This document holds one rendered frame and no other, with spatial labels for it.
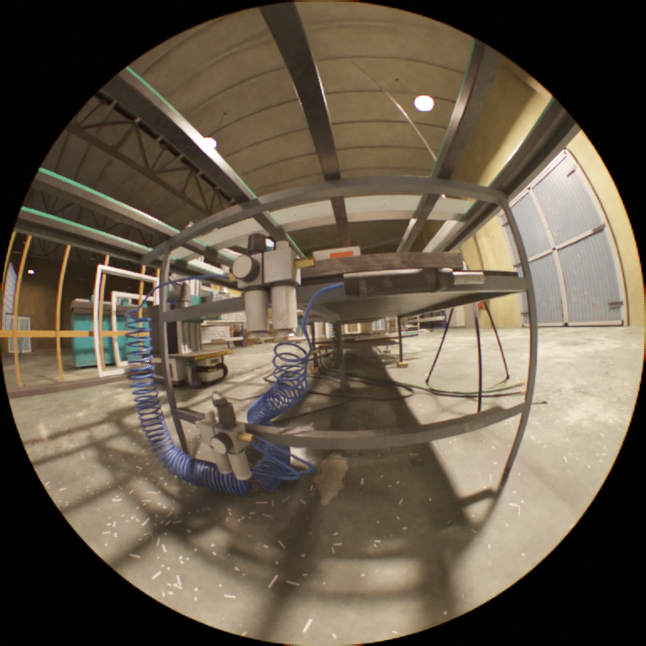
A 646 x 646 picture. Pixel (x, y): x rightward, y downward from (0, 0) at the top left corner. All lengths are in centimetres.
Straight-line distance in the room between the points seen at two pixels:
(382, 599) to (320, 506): 32
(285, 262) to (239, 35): 800
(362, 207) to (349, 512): 92
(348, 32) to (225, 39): 338
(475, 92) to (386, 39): 786
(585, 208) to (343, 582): 628
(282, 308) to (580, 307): 607
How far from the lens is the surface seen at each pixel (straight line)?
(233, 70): 829
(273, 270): 33
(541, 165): 64
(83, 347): 446
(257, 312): 34
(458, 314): 1036
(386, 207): 72
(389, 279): 32
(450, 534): 56
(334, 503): 60
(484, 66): 44
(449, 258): 48
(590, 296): 596
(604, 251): 585
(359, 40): 809
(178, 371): 194
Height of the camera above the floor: 47
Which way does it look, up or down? 2 degrees up
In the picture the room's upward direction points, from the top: 4 degrees counter-clockwise
